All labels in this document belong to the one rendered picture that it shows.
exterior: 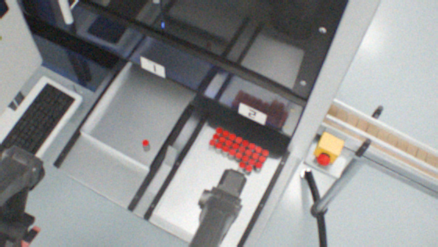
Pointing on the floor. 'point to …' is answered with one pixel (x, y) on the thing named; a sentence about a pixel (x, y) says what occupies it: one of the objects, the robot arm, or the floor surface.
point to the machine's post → (331, 76)
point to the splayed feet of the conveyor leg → (315, 205)
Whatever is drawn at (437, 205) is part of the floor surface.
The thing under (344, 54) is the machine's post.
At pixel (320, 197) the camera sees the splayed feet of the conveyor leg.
